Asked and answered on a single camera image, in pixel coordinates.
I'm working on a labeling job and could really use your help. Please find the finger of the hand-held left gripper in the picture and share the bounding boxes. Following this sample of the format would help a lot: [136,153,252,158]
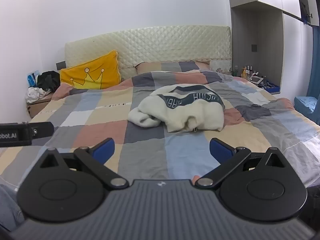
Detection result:
[26,122,54,138]

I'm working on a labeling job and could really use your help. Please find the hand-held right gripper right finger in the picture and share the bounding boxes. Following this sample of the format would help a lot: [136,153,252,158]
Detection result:
[195,138,285,189]

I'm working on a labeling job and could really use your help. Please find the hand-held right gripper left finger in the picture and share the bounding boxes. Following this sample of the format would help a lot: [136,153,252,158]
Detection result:
[40,138,129,190]

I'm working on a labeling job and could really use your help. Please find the white sweater with dark stripes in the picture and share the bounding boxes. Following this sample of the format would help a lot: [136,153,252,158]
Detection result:
[128,84,225,133]

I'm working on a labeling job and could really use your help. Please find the wooden bedside table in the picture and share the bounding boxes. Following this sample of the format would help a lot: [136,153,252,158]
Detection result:
[26,94,54,118]

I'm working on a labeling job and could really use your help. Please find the white crumpled cloth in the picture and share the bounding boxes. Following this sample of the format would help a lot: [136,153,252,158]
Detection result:
[26,87,52,103]

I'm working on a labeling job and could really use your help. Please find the patchwork checked duvet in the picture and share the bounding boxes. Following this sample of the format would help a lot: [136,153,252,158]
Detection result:
[0,70,320,188]

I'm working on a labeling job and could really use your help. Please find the black cloth pile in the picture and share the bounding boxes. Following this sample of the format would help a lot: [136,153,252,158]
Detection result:
[36,71,61,93]

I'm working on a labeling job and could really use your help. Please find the blue bottle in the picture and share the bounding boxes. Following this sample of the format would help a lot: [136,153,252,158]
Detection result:
[27,70,40,87]

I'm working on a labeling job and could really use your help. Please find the blue tray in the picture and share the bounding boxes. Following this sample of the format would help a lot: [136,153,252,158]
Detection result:
[260,80,280,95]

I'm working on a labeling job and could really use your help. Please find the floral pillow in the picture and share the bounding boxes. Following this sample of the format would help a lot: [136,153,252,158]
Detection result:
[209,59,232,75]

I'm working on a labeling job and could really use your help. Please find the yellow crown pillow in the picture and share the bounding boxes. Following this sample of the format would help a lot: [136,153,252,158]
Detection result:
[59,50,122,90]

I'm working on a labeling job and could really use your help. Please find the patchwork checked pillow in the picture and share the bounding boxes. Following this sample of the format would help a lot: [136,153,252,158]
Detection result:
[135,60,210,75]

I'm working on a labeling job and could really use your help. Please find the cream quilted headboard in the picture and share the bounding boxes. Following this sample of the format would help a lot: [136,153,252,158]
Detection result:
[64,25,232,80]

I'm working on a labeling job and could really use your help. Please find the blue curtain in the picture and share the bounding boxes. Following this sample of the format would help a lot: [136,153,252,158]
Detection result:
[307,25,320,100]

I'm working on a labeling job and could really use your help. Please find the grey and white wardrobe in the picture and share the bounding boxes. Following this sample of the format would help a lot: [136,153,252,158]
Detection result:
[226,0,320,95]

